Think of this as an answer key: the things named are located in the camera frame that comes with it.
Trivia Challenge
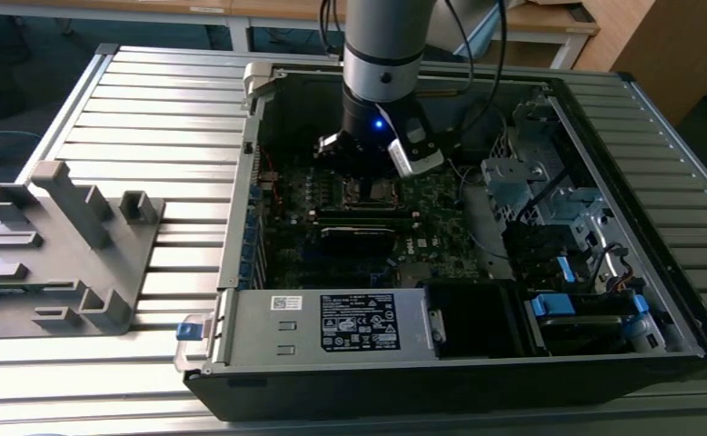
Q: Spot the black hard disk drive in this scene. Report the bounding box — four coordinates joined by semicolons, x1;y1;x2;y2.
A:
538;315;627;356

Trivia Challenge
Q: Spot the black graphics card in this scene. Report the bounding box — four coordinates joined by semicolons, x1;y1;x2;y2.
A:
319;225;398;260

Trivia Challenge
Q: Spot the blue plastic case latch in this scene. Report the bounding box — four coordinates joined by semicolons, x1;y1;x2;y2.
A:
176;320;207;342

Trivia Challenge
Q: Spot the brown chipset heatsink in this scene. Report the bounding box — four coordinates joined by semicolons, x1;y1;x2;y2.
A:
398;262;434;288

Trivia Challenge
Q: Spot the coloured wire bundle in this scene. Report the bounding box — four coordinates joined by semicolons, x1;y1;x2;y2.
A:
588;243;648;296

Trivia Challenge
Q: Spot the metal socket cover frame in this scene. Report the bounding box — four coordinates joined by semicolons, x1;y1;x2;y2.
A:
344;172;404;209

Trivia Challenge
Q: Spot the green motherboard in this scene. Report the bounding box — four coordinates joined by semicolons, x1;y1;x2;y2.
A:
255;149;512;292

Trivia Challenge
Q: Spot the green RAM stick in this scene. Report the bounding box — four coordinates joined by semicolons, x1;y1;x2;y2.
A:
0;282;79;294

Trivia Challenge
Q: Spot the silver metal drive cage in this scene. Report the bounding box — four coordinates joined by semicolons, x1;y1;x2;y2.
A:
479;100;619;278

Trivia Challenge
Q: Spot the black open PC case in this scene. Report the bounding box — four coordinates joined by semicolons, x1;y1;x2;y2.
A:
174;61;707;423

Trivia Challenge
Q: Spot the wooden cabinet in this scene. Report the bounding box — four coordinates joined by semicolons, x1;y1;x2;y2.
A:
574;0;707;128

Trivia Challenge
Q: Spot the grey plastic parts rack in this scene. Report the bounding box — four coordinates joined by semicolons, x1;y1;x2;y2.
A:
0;159;167;340

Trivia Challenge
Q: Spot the black RAM slot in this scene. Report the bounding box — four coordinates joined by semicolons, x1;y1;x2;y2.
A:
318;216;419;224
318;212;418;219
319;221;420;229
318;207;416;214

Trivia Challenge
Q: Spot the silver power supply unit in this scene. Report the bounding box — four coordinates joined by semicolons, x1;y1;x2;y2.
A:
210;288;448;367

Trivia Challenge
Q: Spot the CPU socket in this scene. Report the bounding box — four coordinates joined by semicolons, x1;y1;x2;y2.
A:
340;171;404;211

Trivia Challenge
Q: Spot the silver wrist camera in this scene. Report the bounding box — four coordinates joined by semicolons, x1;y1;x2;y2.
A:
387;115;447;178

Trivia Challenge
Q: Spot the beige case latch handle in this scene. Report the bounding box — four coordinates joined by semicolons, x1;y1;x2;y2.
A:
242;62;276;110

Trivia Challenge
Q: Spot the wooden desk white frame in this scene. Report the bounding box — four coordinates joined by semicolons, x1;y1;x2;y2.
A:
0;0;236;51
231;0;602;69

